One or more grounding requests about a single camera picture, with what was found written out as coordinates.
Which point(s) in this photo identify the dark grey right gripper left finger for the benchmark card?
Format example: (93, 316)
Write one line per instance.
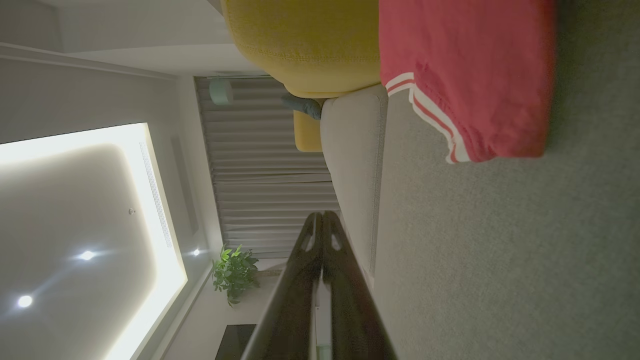
(290, 310)

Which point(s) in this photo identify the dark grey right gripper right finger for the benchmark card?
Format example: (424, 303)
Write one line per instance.
(352, 310)

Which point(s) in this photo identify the red jersey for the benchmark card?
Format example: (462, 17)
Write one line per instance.
(475, 75)

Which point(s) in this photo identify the indoor tree with brown trunk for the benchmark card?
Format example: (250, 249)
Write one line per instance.
(234, 272)

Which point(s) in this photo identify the recessed ceiling spotlight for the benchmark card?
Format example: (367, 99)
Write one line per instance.
(24, 301)
(196, 252)

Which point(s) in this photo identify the grey pleated curtain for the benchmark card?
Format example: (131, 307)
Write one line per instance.
(265, 175)

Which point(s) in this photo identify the long white ceiling air vent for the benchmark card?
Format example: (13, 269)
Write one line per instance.
(155, 195)

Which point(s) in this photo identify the yellow sofa armrest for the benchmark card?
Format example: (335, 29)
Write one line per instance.
(306, 132)

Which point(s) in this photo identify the teal throw pillow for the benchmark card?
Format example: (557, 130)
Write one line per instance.
(302, 106)

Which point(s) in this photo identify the pale green round lamp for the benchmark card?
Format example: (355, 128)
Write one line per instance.
(220, 91)

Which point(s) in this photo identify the yellow sofa backrest cushion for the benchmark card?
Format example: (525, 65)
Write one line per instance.
(300, 40)

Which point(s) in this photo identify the black wall television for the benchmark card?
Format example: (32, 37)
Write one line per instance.
(236, 345)

